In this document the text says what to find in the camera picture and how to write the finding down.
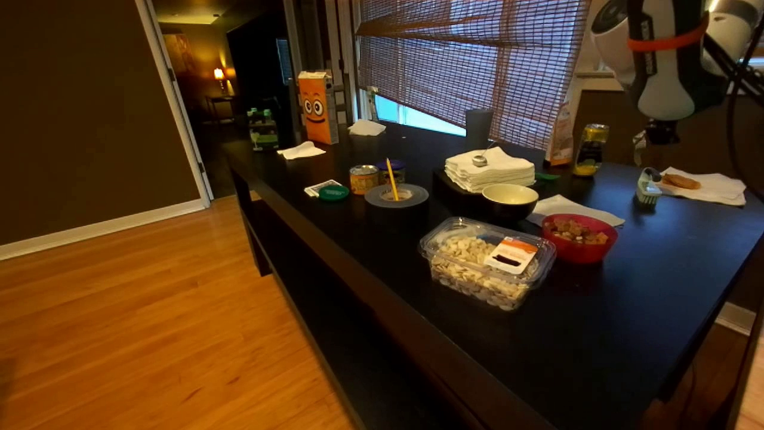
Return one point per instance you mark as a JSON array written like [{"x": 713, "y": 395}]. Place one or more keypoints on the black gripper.
[{"x": 662, "y": 132}]

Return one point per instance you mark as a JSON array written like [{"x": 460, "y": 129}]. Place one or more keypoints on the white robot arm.
[{"x": 665, "y": 48}]

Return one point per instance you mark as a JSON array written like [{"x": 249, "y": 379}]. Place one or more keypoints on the brown cookie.
[{"x": 681, "y": 183}]

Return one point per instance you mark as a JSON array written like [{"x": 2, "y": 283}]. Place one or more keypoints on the glass jar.
[{"x": 590, "y": 150}]

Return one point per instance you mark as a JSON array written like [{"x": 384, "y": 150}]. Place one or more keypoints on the white napkin under cookie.
[{"x": 720, "y": 190}]

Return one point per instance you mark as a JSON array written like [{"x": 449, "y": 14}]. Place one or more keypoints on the flat white napkin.
[{"x": 569, "y": 209}]

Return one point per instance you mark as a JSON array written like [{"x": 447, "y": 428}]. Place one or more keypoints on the red bowl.
[{"x": 578, "y": 244}]

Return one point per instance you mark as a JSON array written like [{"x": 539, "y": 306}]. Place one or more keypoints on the black bowl white inside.
[{"x": 509, "y": 198}]

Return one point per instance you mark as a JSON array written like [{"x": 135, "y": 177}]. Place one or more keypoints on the stack of white napkins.
[{"x": 498, "y": 172}]

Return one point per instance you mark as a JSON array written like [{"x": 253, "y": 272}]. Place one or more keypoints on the dark cup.
[{"x": 479, "y": 122}]

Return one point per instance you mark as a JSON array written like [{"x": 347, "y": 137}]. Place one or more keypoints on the large bamboo window blind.
[{"x": 479, "y": 62}]

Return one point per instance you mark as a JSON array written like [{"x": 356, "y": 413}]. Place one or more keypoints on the black tray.
[{"x": 458, "y": 193}]

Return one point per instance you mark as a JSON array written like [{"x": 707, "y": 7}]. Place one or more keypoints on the clear plastic food container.
[{"x": 468, "y": 265}]

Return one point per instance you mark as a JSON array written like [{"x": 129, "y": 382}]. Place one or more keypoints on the grey round plate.
[{"x": 415, "y": 196}]

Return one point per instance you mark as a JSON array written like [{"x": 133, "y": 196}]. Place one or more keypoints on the wooden stick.
[{"x": 392, "y": 179}]

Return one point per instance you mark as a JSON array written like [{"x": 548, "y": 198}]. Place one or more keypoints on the small tin can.
[{"x": 364, "y": 179}]

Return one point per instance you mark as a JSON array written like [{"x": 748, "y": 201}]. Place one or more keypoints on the green round lid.
[{"x": 336, "y": 193}]

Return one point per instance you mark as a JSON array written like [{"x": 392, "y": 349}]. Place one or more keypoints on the orange carton with face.
[{"x": 317, "y": 107}]

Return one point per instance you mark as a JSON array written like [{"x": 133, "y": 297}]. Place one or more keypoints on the small white card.
[{"x": 317, "y": 187}]

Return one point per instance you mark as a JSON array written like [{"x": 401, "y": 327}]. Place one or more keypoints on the small folded white napkin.
[{"x": 302, "y": 149}]

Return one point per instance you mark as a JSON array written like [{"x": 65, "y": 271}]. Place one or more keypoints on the glowing wall lamp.
[{"x": 219, "y": 72}]

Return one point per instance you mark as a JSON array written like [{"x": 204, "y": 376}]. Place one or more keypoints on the white door frame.
[{"x": 181, "y": 119}]

